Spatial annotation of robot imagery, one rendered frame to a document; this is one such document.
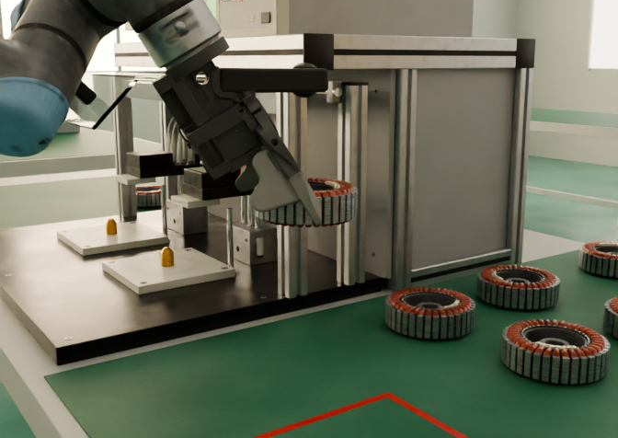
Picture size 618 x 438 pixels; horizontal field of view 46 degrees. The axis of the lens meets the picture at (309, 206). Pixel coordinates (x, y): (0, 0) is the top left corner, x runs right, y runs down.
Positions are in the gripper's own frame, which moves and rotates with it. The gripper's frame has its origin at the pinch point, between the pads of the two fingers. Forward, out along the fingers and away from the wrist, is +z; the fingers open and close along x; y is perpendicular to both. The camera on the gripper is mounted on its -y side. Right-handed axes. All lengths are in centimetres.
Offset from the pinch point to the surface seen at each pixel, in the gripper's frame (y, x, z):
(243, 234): 7.7, -34.0, 8.3
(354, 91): -15.2, -19.2, -4.3
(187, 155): 9, -60, -3
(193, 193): 10.6, -32.5, -1.6
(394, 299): -3.9, -7.4, 18.7
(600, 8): -423, -601, 172
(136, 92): 10, -66, -17
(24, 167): 58, -184, -11
